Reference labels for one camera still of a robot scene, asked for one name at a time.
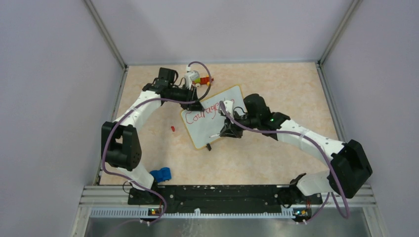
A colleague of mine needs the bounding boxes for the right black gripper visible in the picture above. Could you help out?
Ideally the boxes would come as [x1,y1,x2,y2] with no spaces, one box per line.
[220,110,259,139]

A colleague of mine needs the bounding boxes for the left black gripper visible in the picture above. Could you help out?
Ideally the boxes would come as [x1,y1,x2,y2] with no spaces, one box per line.
[168,83,205,112]

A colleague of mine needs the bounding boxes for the white whiteboard yellow edge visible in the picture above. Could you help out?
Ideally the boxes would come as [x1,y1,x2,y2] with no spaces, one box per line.
[180,85,245,149]

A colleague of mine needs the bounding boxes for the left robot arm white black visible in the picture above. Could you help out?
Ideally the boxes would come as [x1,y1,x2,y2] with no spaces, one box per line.
[101,66,204,204]

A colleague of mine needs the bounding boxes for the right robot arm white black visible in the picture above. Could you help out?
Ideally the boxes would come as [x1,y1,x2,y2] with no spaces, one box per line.
[219,93,373,203]

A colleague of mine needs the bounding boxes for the red green brick toy car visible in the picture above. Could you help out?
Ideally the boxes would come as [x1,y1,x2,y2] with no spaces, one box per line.
[193,76,214,87]

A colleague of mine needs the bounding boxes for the blue toy car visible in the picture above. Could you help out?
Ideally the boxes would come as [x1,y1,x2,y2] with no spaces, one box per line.
[150,167,172,183]

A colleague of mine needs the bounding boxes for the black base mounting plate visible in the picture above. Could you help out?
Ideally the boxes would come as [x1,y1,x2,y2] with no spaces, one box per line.
[127,185,322,214]

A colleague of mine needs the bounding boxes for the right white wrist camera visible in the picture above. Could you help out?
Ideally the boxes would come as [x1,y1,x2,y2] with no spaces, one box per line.
[218,100,234,117]

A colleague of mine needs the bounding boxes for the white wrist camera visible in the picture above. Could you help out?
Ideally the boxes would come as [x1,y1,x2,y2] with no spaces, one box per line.
[184,66,200,89]
[218,100,234,117]

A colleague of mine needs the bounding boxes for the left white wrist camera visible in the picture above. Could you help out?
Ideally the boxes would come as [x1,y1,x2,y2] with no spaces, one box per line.
[184,66,200,89]

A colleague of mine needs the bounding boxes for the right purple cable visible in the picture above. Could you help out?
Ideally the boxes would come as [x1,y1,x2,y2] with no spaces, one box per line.
[219,101,351,225]

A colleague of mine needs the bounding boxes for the aluminium frame rail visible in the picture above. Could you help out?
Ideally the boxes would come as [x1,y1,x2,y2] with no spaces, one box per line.
[71,185,389,237]

